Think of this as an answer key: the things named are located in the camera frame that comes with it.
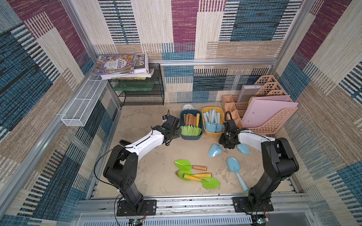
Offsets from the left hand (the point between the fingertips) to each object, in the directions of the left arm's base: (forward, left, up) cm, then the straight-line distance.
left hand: (174, 132), depth 92 cm
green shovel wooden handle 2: (+5, -11, -7) cm, 14 cm away
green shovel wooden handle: (+8, -9, -6) cm, 14 cm away
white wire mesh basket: (+15, +60, +10) cm, 63 cm away
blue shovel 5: (-9, -26, -8) cm, 29 cm away
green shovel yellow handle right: (-28, -19, -10) cm, 36 cm away
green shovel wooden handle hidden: (+5, -13, -6) cm, 16 cm away
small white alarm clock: (+29, -10, -6) cm, 31 cm away
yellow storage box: (+24, -25, -5) cm, 34 cm away
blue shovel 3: (+8, -31, -7) cm, 33 cm away
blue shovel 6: (-19, -36, -10) cm, 42 cm away
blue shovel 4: (+18, -30, -6) cm, 36 cm away
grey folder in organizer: (+30, -54, +8) cm, 63 cm away
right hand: (-2, -31, -8) cm, 32 cm away
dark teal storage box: (+14, -5, -8) cm, 17 cm away
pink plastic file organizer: (+28, -68, +13) cm, 74 cm away
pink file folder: (+8, -55, +13) cm, 57 cm away
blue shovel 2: (+18, -23, -6) cm, 29 cm away
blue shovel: (+8, -26, -6) cm, 27 cm away
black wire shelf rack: (+30, +19, +9) cm, 36 cm away
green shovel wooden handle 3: (-18, -7, -9) cm, 22 cm away
